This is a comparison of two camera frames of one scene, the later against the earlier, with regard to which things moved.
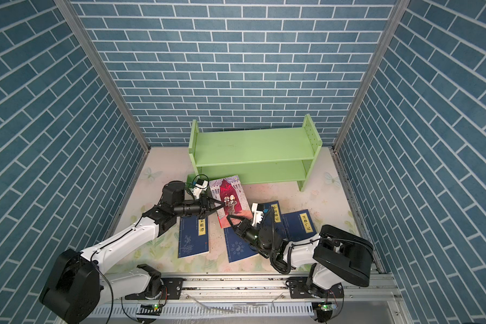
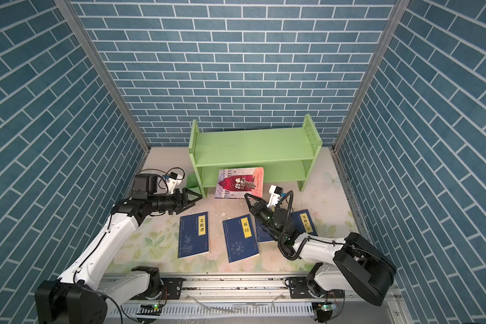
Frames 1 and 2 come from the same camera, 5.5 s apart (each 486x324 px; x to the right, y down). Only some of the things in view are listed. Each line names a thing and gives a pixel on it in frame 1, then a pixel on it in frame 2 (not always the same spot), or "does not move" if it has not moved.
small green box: (190, 179) does not move
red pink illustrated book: (230, 190) → (235, 183)
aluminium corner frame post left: (102, 67) does not move
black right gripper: (246, 229) → (260, 208)
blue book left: (193, 237) does not move
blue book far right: (298, 225) does not move
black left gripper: (212, 201) → (180, 206)
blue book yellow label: (237, 246) does not move
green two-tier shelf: (267, 152) does not move
